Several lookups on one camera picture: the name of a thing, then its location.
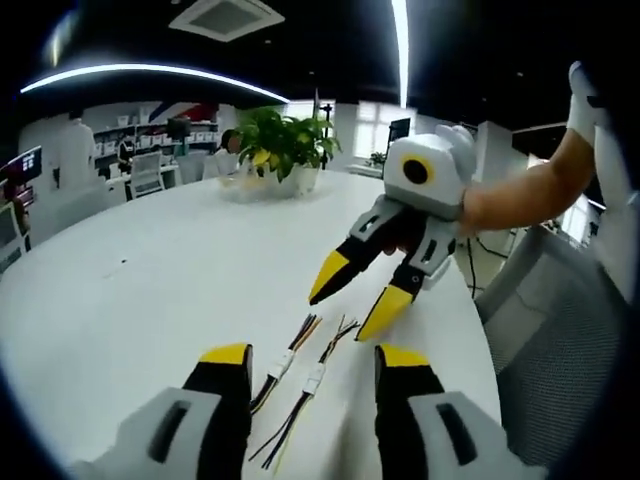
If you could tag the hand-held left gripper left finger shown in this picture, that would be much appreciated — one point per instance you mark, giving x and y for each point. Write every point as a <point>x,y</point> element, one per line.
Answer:
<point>220,410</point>

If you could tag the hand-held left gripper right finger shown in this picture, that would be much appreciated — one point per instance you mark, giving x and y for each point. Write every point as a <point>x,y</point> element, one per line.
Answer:
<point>405,415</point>

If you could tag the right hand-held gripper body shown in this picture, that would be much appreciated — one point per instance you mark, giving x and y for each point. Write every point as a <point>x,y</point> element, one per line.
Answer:
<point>430,190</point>

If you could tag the person's right hand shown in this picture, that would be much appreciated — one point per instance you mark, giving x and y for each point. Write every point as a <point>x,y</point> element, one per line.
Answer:
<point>396,246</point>

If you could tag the white plant pot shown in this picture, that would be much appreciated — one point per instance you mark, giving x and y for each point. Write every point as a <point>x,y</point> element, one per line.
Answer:
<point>304,180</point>

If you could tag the black pole stand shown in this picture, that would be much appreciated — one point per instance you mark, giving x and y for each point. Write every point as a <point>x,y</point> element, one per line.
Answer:
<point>326,125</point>

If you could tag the green potted plant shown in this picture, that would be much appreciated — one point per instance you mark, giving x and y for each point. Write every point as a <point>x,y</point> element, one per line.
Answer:
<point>280,135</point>

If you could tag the straight ceiling light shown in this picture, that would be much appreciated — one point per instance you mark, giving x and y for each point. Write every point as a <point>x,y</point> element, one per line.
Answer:
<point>400,50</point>

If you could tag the grey mesh office chair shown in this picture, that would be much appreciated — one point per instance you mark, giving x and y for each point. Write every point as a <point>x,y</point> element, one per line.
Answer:
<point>555,350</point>

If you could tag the white office chair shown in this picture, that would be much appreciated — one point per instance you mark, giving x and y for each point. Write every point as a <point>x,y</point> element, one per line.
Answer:
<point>146,172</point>

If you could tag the white shelf with storage boxes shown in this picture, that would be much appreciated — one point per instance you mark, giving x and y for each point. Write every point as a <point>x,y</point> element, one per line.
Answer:
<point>150,127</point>

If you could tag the ceiling air vent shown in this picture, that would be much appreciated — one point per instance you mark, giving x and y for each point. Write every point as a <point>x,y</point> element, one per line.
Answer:
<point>227,17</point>

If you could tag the long curved ceiling light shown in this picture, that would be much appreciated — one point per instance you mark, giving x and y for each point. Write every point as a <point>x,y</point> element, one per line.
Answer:
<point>150,70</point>

